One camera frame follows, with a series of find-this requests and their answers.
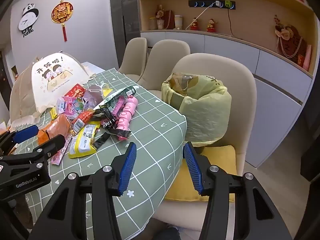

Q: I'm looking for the green checked tablecloth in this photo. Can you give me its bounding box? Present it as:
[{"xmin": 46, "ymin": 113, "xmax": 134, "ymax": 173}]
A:
[{"xmin": 10, "ymin": 67, "xmax": 188, "ymax": 240}]

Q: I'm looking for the pink strip wrapper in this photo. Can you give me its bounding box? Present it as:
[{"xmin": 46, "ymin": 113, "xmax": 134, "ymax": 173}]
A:
[{"xmin": 51, "ymin": 134, "xmax": 73, "ymax": 165}]

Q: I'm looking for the lilac plastic box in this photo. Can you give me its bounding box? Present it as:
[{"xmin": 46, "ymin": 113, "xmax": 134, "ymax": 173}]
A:
[{"xmin": 84, "ymin": 84, "xmax": 105, "ymax": 105}]

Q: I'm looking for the yellow and white snack packet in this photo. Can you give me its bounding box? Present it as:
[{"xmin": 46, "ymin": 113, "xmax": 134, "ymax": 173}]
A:
[{"xmin": 68, "ymin": 121, "xmax": 101, "ymax": 159}]

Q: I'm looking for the pink box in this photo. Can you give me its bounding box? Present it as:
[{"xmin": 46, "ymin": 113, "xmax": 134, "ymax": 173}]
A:
[{"xmin": 302, "ymin": 44, "xmax": 312, "ymax": 71}]

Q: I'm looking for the red knot wall ornament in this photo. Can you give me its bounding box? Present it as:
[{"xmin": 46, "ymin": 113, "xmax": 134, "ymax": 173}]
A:
[{"xmin": 51, "ymin": 0, "xmax": 75, "ymax": 42}]

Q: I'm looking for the black power strip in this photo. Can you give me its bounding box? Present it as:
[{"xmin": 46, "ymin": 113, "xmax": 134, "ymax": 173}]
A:
[{"xmin": 188, "ymin": 0, "xmax": 236, "ymax": 10}]

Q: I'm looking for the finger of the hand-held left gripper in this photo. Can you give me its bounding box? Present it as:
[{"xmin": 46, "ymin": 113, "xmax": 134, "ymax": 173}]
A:
[
  {"xmin": 0, "ymin": 125, "xmax": 40, "ymax": 155},
  {"xmin": 0, "ymin": 134, "xmax": 66, "ymax": 172}
]

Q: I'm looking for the black torn wrapper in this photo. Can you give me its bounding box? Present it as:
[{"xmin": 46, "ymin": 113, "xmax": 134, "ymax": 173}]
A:
[{"xmin": 92, "ymin": 105, "xmax": 132, "ymax": 149}]

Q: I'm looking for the small brown bouquet bag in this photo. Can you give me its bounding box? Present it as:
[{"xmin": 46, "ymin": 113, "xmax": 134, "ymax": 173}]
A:
[{"xmin": 155, "ymin": 4, "xmax": 175, "ymax": 30}]

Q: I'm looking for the pale yellow plastic handle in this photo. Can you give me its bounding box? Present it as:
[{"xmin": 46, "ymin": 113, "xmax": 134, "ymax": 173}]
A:
[{"xmin": 100, "ymin": 82, "xmax": 113, "ymax": 98}]

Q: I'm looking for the dark green long wrapper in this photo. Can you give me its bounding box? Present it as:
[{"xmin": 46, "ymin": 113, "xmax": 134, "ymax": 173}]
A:
[{"xmin": 96, "ymin": 85, "xmax": 140, "ymax": 110}]

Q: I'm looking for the pink cartoon packet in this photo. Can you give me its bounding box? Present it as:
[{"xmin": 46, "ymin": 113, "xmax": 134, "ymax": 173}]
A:
[{"xmin": 55, "ymin": 96, "xmax": 87, "ymax": 118}]

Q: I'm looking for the cream printed food cover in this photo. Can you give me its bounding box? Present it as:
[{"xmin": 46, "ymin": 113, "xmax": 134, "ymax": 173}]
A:
[{"xmin": 9, "ymin": 51, "xmax": 105, "ymax": 128}]

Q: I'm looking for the large brown bouquet bag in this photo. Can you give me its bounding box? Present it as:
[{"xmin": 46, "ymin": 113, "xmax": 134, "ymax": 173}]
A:
[{"xmin": 274, "ymin": 14, "xmax": 308, "ymax": 64}]

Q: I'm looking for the beige chair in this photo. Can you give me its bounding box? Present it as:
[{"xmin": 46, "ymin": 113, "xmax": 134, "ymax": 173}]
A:
[
  {"xmin": 117, "ymin": 37, "xmax": 148, "ymax": 80},
  {"xmin": 152, "ymin": 53, "xmax": 257, "ymax": 233},
  {"xmin": 136, "ymin": 40, "xmax": 191, "ymax": 90}
]

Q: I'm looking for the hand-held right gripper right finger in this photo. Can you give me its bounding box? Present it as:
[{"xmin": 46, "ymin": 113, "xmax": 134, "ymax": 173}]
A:
[{"xmin": 183, "ymin": 141, "xmax": 293, "ymax": 240}]

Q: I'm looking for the wooden wall shelf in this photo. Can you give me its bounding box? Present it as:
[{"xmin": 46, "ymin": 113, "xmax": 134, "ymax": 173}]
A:
[{"xmin": 139, "ymin": 0, "xmax": 315, "ymax": 78}]

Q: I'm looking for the panda wall clock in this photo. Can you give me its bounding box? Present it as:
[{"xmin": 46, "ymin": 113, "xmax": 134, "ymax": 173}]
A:
[{"xmin": 18, "ymin": 3, "xmax": 40, "ymax": 38}]

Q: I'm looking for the white cable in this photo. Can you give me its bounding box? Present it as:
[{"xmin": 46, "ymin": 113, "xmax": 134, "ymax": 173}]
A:
[{"xmin": 185, "ymin": 5, "xmax": 218, "ymax": 30}]

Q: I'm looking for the black cable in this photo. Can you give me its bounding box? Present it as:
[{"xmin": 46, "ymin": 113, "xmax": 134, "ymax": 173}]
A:
[{"xmin": 227, "ymin": 8, "xmax": 243, "ymax": 40}]

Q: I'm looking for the red brown snack packet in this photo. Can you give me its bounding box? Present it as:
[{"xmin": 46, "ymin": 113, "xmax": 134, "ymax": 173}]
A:
[{"xmin": 71, "ymin": 109, "xmax": 97, "ymax": 134}]

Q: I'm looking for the yellow seat cushion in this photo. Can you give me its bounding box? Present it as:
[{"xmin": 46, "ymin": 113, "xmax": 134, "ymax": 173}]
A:
[{"xmin": 164, "ymin": 144, "xmax": 237, "ymax": 203}]

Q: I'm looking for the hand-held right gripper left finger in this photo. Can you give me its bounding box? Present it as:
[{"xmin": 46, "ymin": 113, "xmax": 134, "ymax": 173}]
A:
[{"xmin": 27, "ymin": 142, "xmax": 137, "ymax": 240}]

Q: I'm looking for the orange snack packet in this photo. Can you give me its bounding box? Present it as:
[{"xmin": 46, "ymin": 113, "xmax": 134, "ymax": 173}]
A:
[{"xmin": 37, "ymin": 116, "xmax": 70, "ymax": 145}]

